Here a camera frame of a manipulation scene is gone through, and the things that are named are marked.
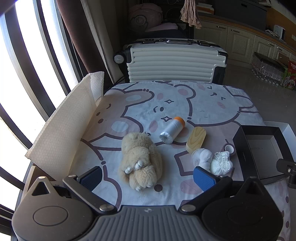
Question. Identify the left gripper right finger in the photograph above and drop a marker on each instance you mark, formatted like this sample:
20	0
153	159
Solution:
213	187

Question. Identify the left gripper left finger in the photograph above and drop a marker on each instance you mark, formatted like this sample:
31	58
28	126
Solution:
82	186

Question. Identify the white yarn bundle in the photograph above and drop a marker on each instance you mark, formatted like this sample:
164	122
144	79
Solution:
221	164

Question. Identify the brown bandage tape roll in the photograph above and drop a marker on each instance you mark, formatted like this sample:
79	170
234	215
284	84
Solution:
229	148

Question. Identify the oval wooden block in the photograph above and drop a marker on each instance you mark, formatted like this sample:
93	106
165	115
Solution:
196	139

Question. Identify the beige plush bunny toy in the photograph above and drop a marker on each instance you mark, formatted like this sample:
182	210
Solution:
141	164

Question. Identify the orange capped plastic film roll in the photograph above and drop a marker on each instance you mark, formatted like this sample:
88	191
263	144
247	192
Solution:
172	130

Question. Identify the white cardboard box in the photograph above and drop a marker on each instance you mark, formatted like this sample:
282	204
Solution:
286	131

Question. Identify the black cardboard box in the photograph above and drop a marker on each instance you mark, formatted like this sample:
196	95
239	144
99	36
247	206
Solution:
258	149

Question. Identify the white paper towel sheet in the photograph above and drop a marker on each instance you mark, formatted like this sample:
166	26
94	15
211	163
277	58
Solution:
55	147

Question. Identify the bear print bed sheet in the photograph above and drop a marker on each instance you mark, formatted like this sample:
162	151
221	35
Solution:
148	107

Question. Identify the red green snack box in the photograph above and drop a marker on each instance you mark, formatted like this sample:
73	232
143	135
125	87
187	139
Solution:
289	76

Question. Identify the pack of water bottles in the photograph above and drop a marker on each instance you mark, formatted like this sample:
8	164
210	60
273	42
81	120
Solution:
267	69

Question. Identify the cream kitchen cabinets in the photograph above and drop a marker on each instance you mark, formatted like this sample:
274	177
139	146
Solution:
241	41

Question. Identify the white toaster appliance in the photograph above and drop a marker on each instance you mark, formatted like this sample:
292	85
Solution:
280	31

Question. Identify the cream ribbed suitcase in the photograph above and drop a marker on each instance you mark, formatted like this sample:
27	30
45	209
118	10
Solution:
173	59

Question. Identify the pink mop head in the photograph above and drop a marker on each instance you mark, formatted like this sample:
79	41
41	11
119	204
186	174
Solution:
190	15

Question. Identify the pink plush pillow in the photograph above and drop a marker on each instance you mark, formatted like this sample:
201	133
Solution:
145	16

